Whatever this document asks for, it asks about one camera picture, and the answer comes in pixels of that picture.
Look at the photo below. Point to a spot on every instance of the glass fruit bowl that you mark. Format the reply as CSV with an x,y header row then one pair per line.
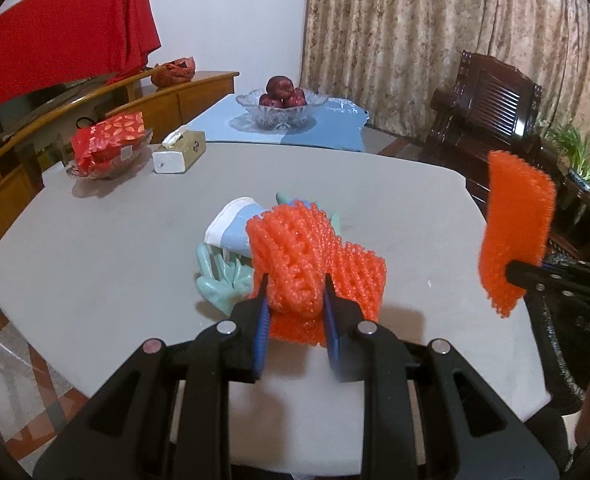
x,y
270,118

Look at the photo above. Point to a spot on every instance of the beige patterned curtain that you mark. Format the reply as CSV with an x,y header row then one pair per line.
x,y
388,56

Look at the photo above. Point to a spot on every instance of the orange foam net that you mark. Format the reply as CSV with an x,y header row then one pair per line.
x,y
520,210
295,247

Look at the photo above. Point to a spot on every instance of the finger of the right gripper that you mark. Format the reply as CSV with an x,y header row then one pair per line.
x,y
544,278

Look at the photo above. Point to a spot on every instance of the black trash bin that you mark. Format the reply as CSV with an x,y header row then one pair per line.
x,y
566,364

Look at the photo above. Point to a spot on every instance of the orange red bag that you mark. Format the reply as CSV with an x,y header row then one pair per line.
x,y
179,71

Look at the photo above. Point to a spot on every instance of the dark wooden armchair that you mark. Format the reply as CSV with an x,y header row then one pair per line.
x,y
493,106

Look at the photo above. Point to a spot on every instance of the wooden tv cabinet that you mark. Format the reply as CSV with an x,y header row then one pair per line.
x,y
43,137

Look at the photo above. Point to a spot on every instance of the glass plate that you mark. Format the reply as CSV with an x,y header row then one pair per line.
x,y
112,162

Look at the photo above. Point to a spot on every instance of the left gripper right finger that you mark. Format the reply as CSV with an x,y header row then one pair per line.
x,y
428,414

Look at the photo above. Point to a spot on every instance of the tissue box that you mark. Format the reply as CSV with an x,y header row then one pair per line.
x,y
179,151

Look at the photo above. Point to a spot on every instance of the red cloth cover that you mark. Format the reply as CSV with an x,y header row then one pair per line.
x,y
49,42

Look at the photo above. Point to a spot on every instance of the red snack bag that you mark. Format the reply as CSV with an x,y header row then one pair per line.
x,y
109,133

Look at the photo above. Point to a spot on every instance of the red apples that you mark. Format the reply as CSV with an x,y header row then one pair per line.
x,y
281,93

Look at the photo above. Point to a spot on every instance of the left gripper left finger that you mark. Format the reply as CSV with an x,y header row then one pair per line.
x,y
164,414

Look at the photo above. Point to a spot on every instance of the green potted plant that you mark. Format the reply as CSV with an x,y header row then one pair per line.
x,y
573,146

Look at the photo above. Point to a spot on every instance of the blue white paper cup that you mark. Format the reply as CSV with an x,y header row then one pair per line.
x,y
228,230

